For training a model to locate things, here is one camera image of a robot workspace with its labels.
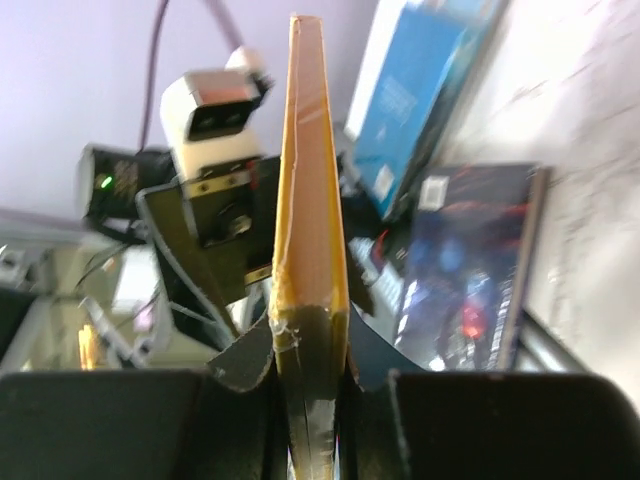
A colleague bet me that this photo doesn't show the teal ocean cover book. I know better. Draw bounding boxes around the teal ocean cover book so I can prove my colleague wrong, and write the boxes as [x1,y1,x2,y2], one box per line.
[352,1,507,219]

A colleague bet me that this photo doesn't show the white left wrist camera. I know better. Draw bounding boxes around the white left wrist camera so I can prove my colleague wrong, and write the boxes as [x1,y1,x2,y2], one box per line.
[159,46,271,182]

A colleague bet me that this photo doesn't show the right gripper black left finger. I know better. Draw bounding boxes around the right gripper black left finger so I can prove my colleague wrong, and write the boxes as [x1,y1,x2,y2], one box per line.
[1,321,280,479]

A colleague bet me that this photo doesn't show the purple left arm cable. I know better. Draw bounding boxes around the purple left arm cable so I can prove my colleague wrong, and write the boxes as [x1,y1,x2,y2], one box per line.
[137,0,249,151]

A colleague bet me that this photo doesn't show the dark galaxy cover book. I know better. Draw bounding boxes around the dark galaxy cover book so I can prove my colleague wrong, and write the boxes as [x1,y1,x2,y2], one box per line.
[393,163,549,372]

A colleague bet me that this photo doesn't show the yellow book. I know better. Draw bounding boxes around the yellow book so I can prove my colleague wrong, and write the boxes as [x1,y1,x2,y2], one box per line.
[269,15,350,479]

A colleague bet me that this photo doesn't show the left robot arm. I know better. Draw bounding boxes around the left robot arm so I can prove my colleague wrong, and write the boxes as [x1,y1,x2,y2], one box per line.
[78,145,375,350]

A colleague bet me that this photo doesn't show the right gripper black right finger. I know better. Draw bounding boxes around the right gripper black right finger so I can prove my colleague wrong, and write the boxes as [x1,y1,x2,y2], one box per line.
[344,314,639,479]

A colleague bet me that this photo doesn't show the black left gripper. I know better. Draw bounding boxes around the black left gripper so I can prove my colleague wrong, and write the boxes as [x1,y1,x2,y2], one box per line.
[136,156,375,340]

